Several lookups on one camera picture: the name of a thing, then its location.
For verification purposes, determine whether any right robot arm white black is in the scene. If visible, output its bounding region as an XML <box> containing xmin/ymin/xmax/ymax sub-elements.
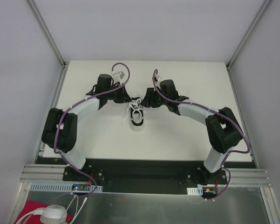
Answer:
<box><xmin>141</xmin><ymin>78</ymin><xmax>243</xmax><ymax>185</ymax></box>

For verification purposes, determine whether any aluminium frame rail front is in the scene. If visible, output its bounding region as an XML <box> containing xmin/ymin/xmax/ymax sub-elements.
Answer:
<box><xmin>20</xmin><ymin>164</ymin><xmax>272</xmax><ymax>188</ymax></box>

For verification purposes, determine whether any right grey cable duct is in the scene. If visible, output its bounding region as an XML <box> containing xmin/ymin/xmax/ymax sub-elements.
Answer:
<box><xmin>187</xmin><ymin>186</ymin><xmax>203</xmax><ymax>196</ymax></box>

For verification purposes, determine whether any right aluminium corner post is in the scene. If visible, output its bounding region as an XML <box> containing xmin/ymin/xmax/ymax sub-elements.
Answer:
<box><xmin>226</xmin><ymin>0</ymin><xmax>272</xmax><ymax>70</ymax></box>

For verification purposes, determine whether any aluminium corner post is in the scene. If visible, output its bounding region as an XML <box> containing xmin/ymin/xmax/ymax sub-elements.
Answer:
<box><xmin>226</xmin><ymin>0</ymin><xmax>272</xmax><ymax>70</ymax></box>
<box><xmin>25</xmin><ymin>0</ymin><xmax>70</xmax><ymax>68</ymax></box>

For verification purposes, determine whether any white cable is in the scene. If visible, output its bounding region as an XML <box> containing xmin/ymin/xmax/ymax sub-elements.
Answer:
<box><xmin>15</xmin><ymin>195</ymin><xmax>88</xmax><ymax>224</ymax></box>

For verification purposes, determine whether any white bottle cap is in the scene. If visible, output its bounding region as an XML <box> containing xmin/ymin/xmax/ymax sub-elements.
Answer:
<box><xmin>40</xmin><ymin>205</ymin><xmax>67</xmax><ymax>224</ymax></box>

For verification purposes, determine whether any left grey cable duct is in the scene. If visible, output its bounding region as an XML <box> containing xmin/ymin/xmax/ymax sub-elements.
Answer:
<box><xmin>30</xmin><ymin>183</ymin><xmax>103</xmax><ymax>193</ymax></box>

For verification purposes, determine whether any white shoelace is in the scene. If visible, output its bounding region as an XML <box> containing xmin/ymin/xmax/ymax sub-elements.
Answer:
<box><xmin>120</xmin><ymin>98</ymin><xmax>147</xmax><ymax>126</ymax></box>

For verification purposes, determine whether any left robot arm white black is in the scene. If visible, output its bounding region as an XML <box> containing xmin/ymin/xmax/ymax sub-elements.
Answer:
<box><xmin>42</xmin><ymin>71</ymin><xmax>131</xmax><ymax>182</ymax></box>

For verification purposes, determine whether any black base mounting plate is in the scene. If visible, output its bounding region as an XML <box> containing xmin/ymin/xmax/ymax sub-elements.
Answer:
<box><xmin>62</xmin><ymin>158</ymin><xmax>227</xmax><ymax>194</ymax></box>

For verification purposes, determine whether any left aluminium corner post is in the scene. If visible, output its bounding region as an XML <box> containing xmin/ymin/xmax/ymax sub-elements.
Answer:
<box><xmin>25</xmin><ymin>0</ymin><xmax>70</xmax><ymax>68</ymax></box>

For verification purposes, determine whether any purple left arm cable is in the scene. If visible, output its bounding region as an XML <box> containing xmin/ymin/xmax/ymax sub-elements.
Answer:
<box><xmin>54</xmin><ymin>62</ymin><xmax>131</xmax><ymax>196</ymax></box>

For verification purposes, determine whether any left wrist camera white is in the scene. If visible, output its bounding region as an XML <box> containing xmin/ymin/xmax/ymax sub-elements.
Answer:
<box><xmin>112</xmin><ymin>71</ymin><xmax>125</xmax><ymax>80</ymax></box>

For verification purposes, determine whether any red cloth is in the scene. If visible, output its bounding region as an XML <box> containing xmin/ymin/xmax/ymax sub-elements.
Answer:
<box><xmin>14</xmin><ymin>200</ymin><xmax>72</xmax><ymax>224</ymax></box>

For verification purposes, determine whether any grey cable duct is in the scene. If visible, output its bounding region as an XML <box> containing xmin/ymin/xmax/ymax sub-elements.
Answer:
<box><xmin>187</xmin><ymin>186</ymin><xmax>203</xmax><ymax>196</ymax></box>
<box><xmin>30</xmin><ymin>183</ymin><xmax>103</xmax><ymax>193</ymax></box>

